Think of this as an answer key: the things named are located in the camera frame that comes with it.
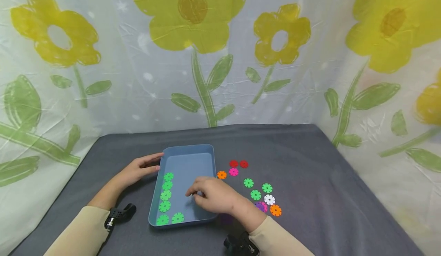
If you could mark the pink snowflake disc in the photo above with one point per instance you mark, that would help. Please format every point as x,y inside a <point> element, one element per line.
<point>265,207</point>
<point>233,171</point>

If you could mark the person's left index finger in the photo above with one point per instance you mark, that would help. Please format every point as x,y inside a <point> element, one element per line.
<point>151,157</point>

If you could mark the row of green snowflake discs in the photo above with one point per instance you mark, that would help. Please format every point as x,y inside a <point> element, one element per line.
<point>164,205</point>

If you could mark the green snowflake disc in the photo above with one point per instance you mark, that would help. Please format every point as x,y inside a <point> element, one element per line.
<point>248,182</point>
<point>267,188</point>
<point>255,194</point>

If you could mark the person's right hand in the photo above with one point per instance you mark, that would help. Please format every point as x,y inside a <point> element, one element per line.
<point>220,196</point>

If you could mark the red snowflake disc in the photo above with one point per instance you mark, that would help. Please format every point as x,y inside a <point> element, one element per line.
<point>234,163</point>
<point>244,164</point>

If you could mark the person's right forearm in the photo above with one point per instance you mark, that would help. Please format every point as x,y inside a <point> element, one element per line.
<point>272,233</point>

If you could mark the orange snowflake disc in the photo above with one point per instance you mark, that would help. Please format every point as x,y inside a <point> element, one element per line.
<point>275,210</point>
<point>222,174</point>

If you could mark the person's right fingers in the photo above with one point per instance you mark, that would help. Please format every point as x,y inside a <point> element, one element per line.
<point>197,189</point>

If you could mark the person's left forearm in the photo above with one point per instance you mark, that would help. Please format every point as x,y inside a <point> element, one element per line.
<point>86,225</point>

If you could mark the person's left thumb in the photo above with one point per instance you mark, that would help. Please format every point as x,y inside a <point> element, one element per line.
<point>152,168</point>

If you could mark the person's left hand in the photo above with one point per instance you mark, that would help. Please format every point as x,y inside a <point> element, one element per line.
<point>136,171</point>

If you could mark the blue plastic tray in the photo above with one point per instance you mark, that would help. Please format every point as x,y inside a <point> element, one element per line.
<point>193,166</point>

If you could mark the white snowflake disc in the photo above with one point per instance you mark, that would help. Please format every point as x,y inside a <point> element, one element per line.
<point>269,199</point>

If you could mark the purple snowflake disc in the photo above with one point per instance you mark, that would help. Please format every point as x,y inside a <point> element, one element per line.
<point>258,206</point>

